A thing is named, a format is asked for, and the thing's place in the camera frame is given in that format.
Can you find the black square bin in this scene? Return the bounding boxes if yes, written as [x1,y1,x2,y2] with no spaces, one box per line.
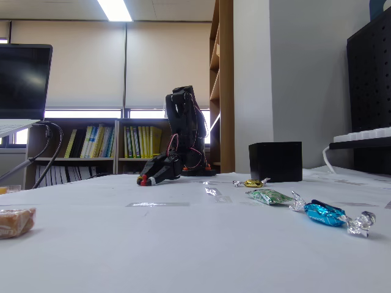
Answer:
[248,141,303,183]

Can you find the low wooden bookshelf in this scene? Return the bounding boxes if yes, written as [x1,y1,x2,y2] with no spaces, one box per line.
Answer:
[26,117,214,189]

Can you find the yellow blue book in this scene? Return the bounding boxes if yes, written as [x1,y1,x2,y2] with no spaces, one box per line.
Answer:
[105,126,115,159]
[80,125,94,159]
[90,124,101,159]
[98,125,108,159]

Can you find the white paper sheet cover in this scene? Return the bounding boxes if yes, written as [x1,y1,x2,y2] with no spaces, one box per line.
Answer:
[0,166,391,293]

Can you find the gold wrapped candy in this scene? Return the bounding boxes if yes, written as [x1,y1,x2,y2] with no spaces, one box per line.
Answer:
[232,177,271,188]

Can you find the slanted yellow book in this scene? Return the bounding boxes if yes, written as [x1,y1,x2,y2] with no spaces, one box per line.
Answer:
[64,129,78,159]

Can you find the tall wooden bookshelf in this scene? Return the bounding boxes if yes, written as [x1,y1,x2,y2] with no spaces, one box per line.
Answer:
[209,0,235,174]

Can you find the green foil candy packet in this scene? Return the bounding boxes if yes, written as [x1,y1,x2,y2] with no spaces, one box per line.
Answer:
[245,188,294,207]

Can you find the beige roller blind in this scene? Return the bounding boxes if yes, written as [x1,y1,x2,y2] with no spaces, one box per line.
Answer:
[126,21,212,108]
[10,20,126,108]

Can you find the brown wrapped caramel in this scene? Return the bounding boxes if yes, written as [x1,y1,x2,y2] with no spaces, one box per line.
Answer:
[0,207,37,240]

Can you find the laptop with black screen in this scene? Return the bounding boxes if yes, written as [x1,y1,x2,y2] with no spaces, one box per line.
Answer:
[0,43,54,138]

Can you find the blue wrapped candy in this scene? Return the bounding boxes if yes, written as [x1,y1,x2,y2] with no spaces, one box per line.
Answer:
[289,190,377,239]

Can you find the ceiling light panel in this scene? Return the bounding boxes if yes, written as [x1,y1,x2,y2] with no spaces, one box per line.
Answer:
[97,0,133,23]

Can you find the white power strip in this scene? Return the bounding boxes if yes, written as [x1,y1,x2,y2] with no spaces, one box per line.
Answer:
[332,126,391,143]

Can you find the black pegboard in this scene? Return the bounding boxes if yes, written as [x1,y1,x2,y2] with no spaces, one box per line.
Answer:
[346,7,391,176]

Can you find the dark blue object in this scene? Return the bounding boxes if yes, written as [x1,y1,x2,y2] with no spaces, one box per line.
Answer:
[368,0,391,22]

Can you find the black laptop cable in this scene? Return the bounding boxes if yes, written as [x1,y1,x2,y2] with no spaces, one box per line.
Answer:
[32,121,65,189]

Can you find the grey laptop cable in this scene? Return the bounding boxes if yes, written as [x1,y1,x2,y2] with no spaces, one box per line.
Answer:
[0,123,53,184]

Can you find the white power strip cable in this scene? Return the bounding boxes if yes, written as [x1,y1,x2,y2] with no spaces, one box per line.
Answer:
[322,145,338,175]

